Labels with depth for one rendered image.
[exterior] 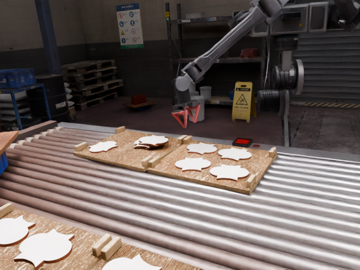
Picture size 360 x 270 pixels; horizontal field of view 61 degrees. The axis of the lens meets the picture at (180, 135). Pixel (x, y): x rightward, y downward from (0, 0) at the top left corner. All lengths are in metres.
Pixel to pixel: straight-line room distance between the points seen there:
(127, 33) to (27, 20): 1.96
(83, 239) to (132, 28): 6.37
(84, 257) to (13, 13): 6.20
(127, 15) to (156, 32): 0.78
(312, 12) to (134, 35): 5.49
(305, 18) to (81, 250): 1.54
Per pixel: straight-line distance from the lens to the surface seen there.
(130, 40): 7.09
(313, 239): 0.88
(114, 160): 1.31
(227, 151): 1.29
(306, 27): 1.85
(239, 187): 1.04
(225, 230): 0.87
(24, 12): 6.92
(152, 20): 6.76
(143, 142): 1.37
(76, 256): 0.83
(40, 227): 0.98
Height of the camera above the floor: 1.44
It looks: 19 degrees down
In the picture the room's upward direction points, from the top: 4 degrees counter-clockwise
